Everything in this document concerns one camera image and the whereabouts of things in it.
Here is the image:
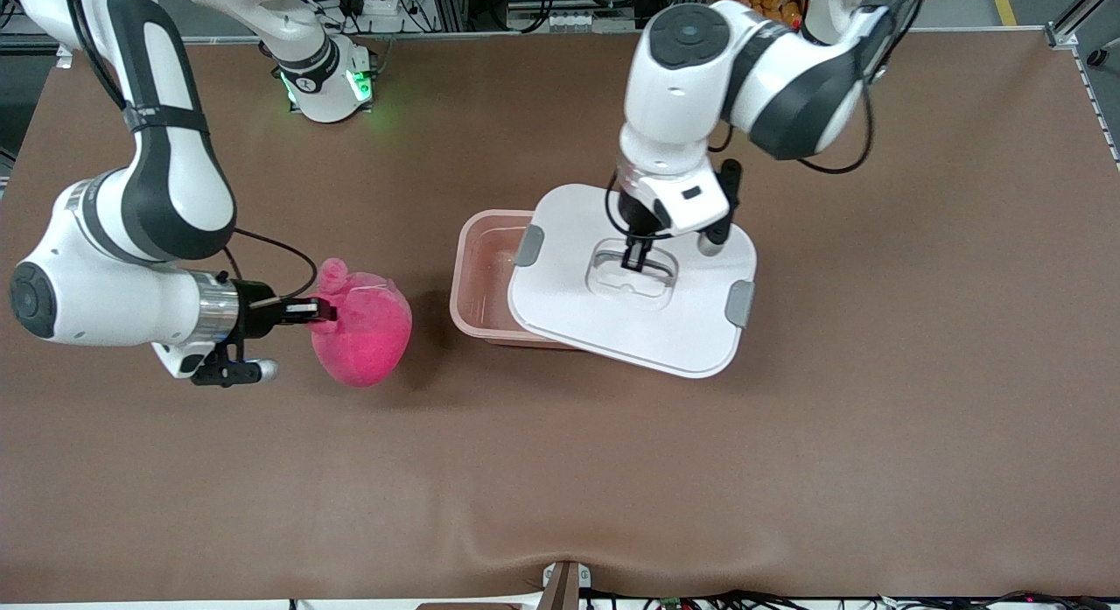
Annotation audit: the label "silver aluminium frame rail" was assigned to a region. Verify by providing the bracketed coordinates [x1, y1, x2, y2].
[52, 26, 1051, 47]

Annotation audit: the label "white right camera bracket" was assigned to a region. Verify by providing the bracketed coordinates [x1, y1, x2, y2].
[150, 337, 221, 381]

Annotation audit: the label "brown table cover mat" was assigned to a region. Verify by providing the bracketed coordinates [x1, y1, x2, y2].
[0, 28, 1120, 604]

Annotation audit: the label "pink plush toy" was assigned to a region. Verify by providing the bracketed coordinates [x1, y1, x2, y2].
[308, 257, 414, 389]

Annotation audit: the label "white camera bracket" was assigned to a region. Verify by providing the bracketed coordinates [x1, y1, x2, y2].
[150, 337, 221, 381]
[637, 172, 732, 236]

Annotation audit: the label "aluminium corner strut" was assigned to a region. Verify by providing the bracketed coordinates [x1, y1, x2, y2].
[1046, 0, 1120, 49]

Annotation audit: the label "white box lid grey clips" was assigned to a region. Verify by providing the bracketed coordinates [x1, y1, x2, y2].
[507, 183, 759, 381]

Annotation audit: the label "white left camera bracket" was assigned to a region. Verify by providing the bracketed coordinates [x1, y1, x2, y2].
[637, 172, 732, 236]

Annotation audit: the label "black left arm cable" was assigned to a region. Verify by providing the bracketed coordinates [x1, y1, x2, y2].
[604, 0, 921, 239]

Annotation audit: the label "pink plastic storage box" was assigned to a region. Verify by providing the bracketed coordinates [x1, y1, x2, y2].
[449, 209, 583, 351]

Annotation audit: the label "metal table edge bracket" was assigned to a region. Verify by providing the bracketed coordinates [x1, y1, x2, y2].
[541, 560, 592, 610]

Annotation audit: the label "white power strip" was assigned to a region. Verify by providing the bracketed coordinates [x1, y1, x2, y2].
[346, 0, 425, 33]

